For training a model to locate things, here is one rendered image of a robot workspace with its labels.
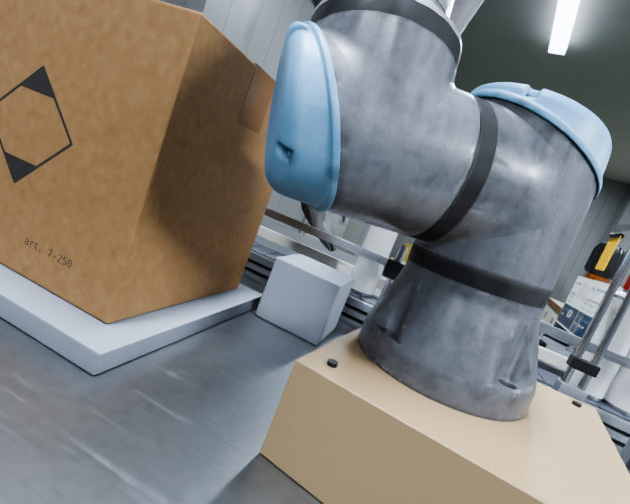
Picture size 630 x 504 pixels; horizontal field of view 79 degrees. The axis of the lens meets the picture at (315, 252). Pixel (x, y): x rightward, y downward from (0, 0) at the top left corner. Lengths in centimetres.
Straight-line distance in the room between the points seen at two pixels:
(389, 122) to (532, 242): 13
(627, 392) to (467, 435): 50
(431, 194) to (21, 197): 37
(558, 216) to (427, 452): 18
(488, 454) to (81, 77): 42
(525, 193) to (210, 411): 29
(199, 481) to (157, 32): 33
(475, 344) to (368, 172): 15
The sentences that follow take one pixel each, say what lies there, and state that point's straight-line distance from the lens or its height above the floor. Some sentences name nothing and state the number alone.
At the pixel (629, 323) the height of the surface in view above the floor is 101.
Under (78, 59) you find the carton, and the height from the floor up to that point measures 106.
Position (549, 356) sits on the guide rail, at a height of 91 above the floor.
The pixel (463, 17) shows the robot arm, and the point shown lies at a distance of 64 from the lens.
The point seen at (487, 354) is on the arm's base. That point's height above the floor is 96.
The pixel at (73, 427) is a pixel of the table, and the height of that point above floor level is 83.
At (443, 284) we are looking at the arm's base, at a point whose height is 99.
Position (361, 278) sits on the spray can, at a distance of 68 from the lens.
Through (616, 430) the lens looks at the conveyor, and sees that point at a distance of 74.
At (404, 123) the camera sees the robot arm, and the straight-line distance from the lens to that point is 26.
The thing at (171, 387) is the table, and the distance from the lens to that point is 36.
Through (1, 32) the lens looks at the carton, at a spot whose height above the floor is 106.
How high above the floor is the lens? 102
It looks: 9 degrees down
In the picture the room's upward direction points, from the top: 21 degrees clockwise
